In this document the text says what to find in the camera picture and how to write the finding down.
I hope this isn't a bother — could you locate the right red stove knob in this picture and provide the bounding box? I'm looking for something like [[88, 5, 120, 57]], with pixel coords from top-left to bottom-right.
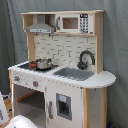
[[33, 81, 38, 87]]

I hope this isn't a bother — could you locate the grey toy sink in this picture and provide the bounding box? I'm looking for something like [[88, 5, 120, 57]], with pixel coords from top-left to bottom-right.
[[54, 67, 93, 81]]

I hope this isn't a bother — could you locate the toy microwave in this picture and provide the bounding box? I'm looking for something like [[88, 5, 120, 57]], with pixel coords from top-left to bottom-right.
[[56, 14, 93, 34]]

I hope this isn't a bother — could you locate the silver toy pot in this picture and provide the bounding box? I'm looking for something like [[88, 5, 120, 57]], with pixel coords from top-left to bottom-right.
[[36, 58, 52, 70]]

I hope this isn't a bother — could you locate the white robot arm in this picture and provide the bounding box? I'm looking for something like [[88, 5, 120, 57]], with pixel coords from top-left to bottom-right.
[[5, 115, 37, 128]]

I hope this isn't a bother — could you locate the left red stove knob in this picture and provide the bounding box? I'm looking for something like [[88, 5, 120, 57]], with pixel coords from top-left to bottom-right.
[[14, 76, 20, 82]]

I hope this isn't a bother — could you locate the wooden toy kitchen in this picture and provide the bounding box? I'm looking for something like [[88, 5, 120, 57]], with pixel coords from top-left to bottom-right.
[[9, 10, 116, 128]]

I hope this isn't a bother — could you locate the grey range hood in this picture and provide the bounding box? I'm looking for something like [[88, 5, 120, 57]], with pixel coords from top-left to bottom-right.
[[26, 15, 54, 34]]

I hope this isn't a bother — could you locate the white cabinet door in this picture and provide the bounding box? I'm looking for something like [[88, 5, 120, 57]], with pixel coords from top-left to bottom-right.
[[45, 81, 83, 128]]

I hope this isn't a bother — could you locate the black toy faucet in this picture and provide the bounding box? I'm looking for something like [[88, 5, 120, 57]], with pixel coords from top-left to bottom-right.
[[77, 50, 95, 70]]

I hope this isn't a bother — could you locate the black toy stovetop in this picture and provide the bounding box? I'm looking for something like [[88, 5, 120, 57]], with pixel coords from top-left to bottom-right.
[[18, 62, 59, 72]]

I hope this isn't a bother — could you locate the red stove knob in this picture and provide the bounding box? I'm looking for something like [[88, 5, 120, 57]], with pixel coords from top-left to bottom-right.
[[33, 81, 38, 87], [14, 76, 20, 82]]

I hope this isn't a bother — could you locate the white oven door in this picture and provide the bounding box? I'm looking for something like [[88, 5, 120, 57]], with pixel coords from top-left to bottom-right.
[[0, 94, 9, 126]]

